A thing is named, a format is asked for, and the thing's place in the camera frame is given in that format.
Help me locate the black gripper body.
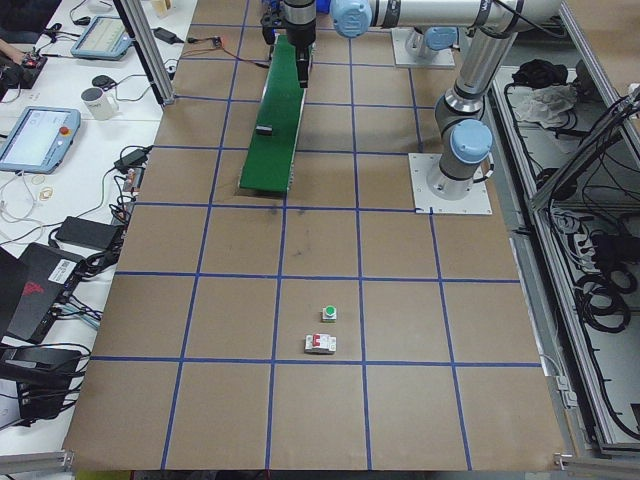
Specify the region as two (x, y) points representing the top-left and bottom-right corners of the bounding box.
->
(261, 0), (316, 49)

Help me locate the dark brown cylindrical capacitor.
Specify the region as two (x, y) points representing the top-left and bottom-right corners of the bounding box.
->
(255, 124), (273, 136)

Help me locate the blue plastic bin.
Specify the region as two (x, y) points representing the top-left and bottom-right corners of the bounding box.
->
(262, 0), (331, 14)

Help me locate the green conveyor belt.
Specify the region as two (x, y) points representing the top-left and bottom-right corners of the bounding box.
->
(239, 34), (306, 194)

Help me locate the blue teach pendant far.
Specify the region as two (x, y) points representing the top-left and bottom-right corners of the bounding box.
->
(70, 16), (132, 61)

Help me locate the blue teach pendant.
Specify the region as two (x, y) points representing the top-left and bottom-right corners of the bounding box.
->
(1, 107), (81, 174)
(70, 16), (132, 61)

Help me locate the white coffee mug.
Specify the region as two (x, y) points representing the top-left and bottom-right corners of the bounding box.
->
(81, 87), (119, 121)

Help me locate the green push button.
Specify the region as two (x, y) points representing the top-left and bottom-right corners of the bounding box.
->
(321, 305), (338, 323)

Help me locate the black power adapter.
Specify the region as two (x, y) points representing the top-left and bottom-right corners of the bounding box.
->
(55, 216), (123, 251)

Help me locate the blue teach pendant near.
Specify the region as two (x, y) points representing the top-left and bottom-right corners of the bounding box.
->
(1, 107), (81, 174)

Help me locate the white red circuit breaker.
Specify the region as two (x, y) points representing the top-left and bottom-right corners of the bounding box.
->
(304, 333), (337, 355)

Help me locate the black laptop red logo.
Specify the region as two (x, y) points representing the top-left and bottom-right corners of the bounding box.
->
(1, 243), (84, 344)

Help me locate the red conveyor power wire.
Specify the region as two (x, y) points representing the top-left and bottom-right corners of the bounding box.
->
(185, 35), (274, 68)

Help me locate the aluminium frame post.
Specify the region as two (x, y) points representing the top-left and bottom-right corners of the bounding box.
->
(114, 0), (175, 107)

